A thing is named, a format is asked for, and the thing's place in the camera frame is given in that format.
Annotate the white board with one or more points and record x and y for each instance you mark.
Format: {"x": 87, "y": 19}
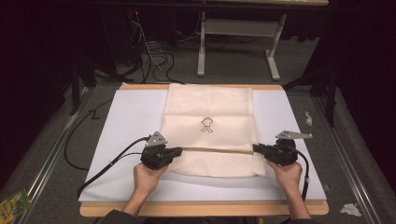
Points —
{"x": 130, "y": 124}

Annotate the person's right hand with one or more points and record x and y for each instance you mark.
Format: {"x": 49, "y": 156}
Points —
{"x": 288, "y": 177}

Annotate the crumpled white tissue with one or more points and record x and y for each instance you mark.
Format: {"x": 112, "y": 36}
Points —
{"x": 351, "y": 209}

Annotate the black stand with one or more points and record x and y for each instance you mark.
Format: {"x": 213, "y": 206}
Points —
{"x": 330, "y": 93}
{"x": 75, "y": 87}

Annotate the person's left hand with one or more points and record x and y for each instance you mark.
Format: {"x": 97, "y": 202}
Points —
{"x": 148, "y": 180}

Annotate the cream mesh laundry bag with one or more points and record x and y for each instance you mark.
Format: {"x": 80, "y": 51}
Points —
{"x": 208, "y": 102}

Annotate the small white scrap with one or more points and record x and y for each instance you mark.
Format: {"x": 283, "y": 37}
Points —
{"x": 308, "y": 118}

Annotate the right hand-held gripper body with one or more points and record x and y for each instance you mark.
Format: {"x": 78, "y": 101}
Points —
{"x": 283, "y": 154}

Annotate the green printed packet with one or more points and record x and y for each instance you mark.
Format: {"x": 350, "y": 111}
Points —
{"x": 14, "y": 206}

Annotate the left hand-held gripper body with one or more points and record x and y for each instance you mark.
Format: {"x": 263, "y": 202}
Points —
{"x": 155, "y": 157}

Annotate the grey desk frame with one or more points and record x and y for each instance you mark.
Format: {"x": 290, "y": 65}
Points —
{"x": 239, "y": 28}

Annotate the metal floor rail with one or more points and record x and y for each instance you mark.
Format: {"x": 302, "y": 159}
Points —
{"x": 345, "y": 161}
{"x": 46, "y": 161}

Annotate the wooden table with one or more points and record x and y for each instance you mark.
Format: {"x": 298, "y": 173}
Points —
{"x": 193, "y": 209}

